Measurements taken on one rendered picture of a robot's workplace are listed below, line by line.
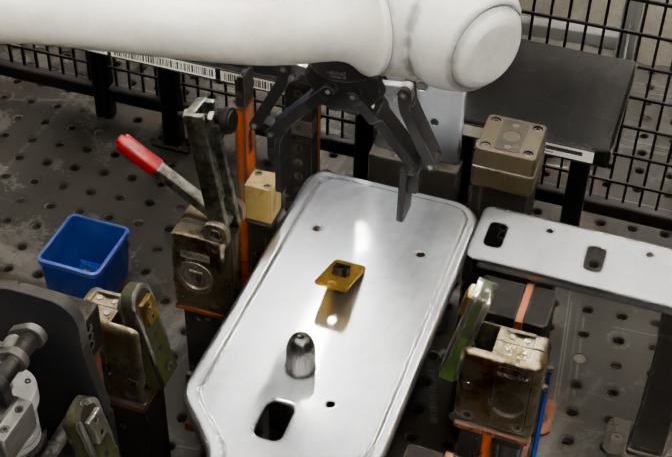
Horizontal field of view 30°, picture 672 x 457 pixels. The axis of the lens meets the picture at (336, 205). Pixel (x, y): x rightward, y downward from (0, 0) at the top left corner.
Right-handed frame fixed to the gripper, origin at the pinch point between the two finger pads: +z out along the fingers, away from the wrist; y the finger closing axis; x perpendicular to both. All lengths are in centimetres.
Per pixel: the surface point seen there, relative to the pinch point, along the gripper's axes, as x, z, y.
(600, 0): 243, 116, 2
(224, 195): 0.9, 5.7, -14.3
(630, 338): 34, 45, 33
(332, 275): -0.5, 12.4, -0.8
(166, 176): -0.7, 3.5, -20.6
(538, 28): 200, 103, -10
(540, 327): 4.1, 16.8, 22.7
